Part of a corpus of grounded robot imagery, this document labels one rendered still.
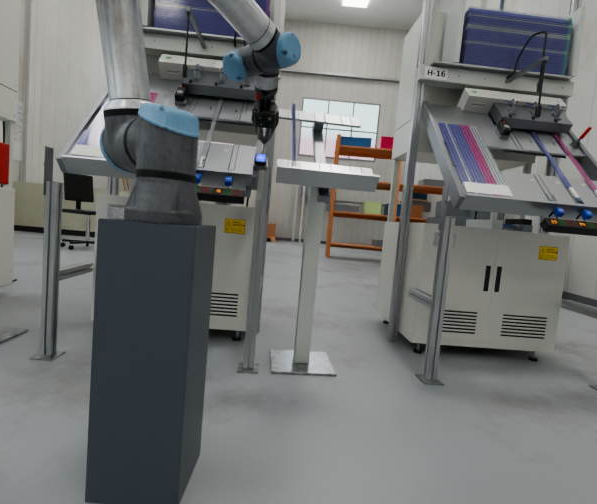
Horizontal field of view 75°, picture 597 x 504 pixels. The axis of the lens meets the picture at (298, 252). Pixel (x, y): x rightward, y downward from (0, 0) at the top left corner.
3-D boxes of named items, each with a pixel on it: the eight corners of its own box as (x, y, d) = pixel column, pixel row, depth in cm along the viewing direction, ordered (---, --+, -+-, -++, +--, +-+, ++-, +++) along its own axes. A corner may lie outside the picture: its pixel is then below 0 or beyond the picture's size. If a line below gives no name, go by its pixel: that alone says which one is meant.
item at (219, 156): (252, 182, 142) (252, 175, 140) (66, 165, 138) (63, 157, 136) (256, 152, 155) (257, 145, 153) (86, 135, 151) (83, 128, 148)
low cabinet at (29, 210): (71, 228, 838) (73, 189, 831) (177, 237, 840) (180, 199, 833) (11, 230, 660) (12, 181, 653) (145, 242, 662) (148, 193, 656)
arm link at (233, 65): (242, 46, 97) (270, 36, 103) (215, 56, 104) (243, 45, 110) (254, 79, 100) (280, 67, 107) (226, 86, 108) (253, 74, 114)
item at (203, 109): (260, 132, 169) (260, 122, 165) (104, 116, 164) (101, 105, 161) (266, 95, 190) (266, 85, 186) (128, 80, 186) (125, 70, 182)
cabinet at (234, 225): (248, 344, 176) (259, 207, 171) (89, 334, 172) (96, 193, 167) (255, 311, 241) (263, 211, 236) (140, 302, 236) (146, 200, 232)
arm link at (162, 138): (153, 168, 71) (158, 92, 70) (120, 170, 79) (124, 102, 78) (208, 177, 80) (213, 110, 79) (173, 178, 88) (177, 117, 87)
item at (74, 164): (251, 190, 144) (252, 174, 138) (67, 173, 139) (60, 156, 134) (252, 188, 144) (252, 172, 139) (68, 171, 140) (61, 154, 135)
